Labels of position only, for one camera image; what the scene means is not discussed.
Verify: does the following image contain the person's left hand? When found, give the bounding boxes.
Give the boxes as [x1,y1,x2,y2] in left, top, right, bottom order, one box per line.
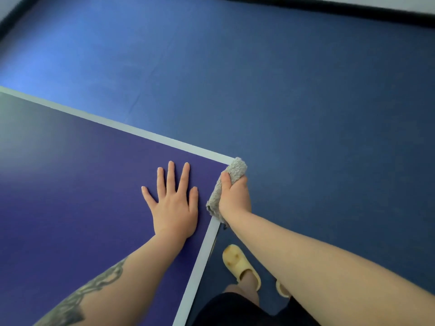
[141,161,199,240]

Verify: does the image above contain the person's right hand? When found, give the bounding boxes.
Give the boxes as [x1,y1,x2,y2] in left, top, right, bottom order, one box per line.
[218,171,252,223]

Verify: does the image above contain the grey cleaning cloth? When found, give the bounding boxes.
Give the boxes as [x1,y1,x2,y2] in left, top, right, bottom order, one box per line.
[206,157,248,225]

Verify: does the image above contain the person's left forearm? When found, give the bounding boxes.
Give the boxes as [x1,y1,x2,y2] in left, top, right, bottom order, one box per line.
[34,232,188,326]

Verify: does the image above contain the person's right forearm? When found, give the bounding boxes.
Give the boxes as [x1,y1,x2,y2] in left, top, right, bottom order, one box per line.
[224,210,435,326]

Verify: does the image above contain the person's left leg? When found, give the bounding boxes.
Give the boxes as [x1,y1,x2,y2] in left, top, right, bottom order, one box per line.
[222,269,261,306]

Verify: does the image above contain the blue table tennis table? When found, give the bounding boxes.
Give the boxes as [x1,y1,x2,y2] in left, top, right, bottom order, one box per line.
[0,86,237,326]

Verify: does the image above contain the cream left slipper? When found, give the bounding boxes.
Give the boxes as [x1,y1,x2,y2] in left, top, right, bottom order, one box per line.
[222,244,261,292]

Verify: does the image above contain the cream slipper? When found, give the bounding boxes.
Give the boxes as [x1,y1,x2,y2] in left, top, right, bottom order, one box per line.
[222,244,261,292]
[275,280,292,298]

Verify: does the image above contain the cream right slipper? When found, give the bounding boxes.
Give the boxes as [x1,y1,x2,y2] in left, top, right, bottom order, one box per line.
[275,280,292,298]

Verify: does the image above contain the black shorts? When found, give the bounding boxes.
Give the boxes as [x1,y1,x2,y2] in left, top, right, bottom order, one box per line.
[192,292,322,326]

